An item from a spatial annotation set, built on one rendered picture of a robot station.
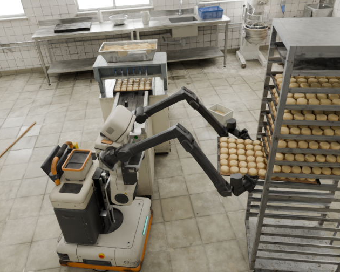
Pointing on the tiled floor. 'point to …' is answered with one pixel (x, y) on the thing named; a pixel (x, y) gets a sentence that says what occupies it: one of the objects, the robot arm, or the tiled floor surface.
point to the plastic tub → (221, 113)
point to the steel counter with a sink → (182, 24)
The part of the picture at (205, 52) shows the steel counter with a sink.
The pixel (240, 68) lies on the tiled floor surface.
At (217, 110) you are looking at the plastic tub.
